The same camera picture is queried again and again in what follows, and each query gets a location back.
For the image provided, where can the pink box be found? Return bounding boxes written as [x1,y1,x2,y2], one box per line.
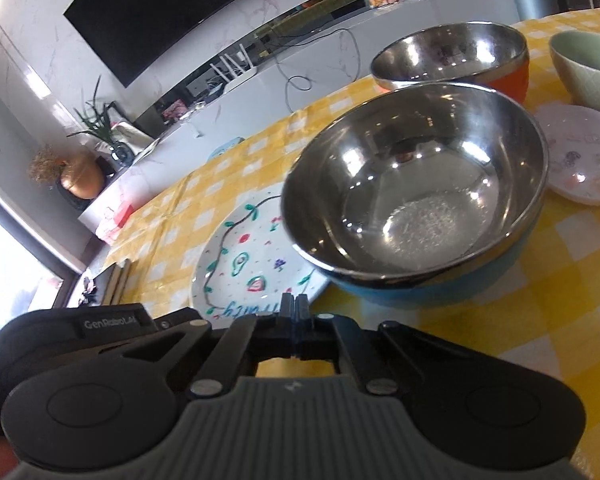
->
[95,204,133,243]

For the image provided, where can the yellow checked tablecloth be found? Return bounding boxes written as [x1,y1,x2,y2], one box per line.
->
[102,7,600,480]

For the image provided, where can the small pink plate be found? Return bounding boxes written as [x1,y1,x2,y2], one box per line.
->
[532,102,600,207]

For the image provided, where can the golden vase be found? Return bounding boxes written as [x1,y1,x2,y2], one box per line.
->
[27,145,106,201]

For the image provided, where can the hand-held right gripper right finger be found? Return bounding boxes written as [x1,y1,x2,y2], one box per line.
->
[297,295,481,397]

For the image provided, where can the white painted plate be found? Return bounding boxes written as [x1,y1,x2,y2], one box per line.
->
[191,192,331,321]

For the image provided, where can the dark wooden boards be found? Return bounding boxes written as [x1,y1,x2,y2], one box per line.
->
[100,259,133,306]

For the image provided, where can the green plant in glass vase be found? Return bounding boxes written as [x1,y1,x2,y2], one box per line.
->
[67,75,136,166]

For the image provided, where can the green ceramic bowl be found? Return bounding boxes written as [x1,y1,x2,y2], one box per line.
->
[548,30,600,111]

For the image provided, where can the blue steel bowl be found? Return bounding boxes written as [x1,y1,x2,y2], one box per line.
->
[281,82,551,310]

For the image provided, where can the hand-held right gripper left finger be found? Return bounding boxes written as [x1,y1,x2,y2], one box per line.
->
[100,292,298,402]

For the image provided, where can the white router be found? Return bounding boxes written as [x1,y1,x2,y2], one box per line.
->
[210,45,261,86]

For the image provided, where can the white marble TV cabinet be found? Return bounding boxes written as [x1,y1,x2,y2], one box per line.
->
[77,0,521,231]

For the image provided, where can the black television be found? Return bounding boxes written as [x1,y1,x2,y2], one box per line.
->
[62,0,376,88]

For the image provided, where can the light blue plastic stool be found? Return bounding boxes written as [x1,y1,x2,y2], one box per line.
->
[212,137,246,161]

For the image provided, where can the orange steel bowl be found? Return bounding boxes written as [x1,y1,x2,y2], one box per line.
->
[370,22,531,103]

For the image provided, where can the black cable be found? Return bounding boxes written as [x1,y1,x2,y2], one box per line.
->
[275,27,361,111]

